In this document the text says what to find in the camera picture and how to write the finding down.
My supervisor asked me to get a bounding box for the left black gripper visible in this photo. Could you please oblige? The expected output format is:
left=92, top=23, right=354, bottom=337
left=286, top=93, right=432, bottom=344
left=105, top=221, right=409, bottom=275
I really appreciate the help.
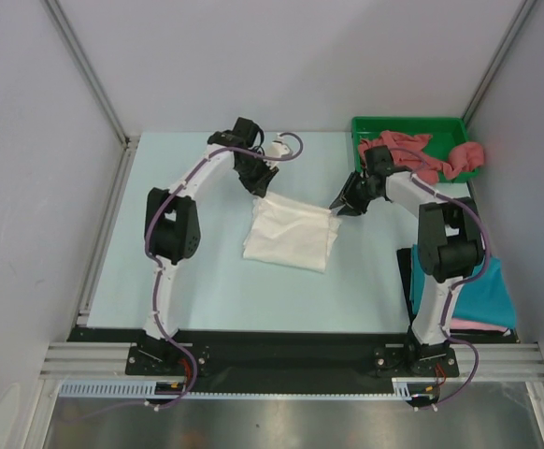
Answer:
left=234, top=152, right=278, bottom=198

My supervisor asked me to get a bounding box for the white t-shirt with robot print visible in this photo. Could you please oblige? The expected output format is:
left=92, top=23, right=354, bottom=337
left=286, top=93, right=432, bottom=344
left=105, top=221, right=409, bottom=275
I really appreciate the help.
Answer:
left=243, top=193, right=341, bottom=273

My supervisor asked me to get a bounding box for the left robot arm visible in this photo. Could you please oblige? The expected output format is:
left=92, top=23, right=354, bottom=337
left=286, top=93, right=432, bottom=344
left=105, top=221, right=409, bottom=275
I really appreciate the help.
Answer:
left=125, top=118, right=278, bottom=376

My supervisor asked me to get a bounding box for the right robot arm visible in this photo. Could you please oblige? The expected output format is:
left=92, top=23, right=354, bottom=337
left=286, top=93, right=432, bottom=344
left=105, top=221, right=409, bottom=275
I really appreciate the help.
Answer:
left=330, top=146, right=490, bottom=377

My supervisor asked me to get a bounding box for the salmon red t-shirt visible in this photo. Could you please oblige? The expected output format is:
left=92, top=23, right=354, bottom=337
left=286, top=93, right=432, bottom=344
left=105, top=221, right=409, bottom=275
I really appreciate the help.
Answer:
left=357, top=130, right=485, bottom=185

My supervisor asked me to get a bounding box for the green plastic bin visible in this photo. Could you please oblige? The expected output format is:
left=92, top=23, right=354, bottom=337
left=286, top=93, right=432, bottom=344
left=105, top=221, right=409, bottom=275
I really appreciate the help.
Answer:
left=351, top=116, right=484, bottom=183

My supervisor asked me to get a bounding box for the teal folded t-shirt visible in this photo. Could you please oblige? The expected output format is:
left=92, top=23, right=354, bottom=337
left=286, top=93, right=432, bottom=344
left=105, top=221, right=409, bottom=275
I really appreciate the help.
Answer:
left=409, top=244, right=519, bottom=328

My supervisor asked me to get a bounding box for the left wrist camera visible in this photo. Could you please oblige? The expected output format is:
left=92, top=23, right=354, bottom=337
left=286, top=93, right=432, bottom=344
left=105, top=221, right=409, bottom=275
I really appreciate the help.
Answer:
left=265, top=134, right=293, bottom=162

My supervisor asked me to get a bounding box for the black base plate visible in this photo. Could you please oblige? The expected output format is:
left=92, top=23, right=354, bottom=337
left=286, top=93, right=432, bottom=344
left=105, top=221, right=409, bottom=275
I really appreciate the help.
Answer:
left=68, top=327, right=459, bottom=395

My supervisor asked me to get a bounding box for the aluminium front rail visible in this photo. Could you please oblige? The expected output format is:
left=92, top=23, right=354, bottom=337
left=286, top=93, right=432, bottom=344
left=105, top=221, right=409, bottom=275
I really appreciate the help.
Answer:
left=39, top=342, right=544, bottom=382

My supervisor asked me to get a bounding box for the left aluminium frame post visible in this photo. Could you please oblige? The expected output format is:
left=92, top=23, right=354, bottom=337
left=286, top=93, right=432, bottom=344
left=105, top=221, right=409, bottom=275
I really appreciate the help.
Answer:
left=40, top=0, right=129, bottom=148

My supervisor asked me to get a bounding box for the aluminium frame post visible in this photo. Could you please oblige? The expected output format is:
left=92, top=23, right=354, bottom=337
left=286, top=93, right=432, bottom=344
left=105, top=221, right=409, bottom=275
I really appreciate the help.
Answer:
left=40, top=0, right=129, bottom=148
left=461, top=0, right=538, bottom=126

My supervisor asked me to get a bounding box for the right aluminium frame post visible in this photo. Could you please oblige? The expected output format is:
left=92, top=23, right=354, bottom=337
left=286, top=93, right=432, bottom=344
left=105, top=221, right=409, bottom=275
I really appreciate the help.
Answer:
left=461, top=0, right=538, bottom=126

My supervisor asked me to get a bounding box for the light blue cable duct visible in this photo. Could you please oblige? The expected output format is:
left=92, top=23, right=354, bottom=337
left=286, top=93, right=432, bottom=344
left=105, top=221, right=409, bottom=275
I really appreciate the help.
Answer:
left=59, top=380, right=156, bottom=399

